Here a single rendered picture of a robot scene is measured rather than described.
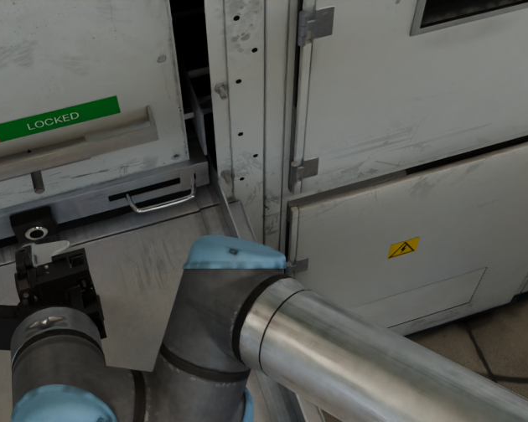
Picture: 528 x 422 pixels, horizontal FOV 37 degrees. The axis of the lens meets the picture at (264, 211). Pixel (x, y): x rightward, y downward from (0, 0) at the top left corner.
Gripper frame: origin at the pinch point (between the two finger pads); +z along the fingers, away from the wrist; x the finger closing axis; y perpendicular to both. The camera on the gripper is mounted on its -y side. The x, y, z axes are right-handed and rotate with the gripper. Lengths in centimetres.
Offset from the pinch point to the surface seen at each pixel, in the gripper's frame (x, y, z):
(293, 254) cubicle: -28, 40, 26
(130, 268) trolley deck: -13.4, 11.7, 12.5
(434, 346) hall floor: -86, 80, 55
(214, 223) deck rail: -11.4, 25.9, 15.1
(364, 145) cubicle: -4, 50, 12
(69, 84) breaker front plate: 17.7, 10.5, 7.4
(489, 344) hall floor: -88, 94, 52
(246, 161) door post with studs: -1.8, 32.2, 13.3
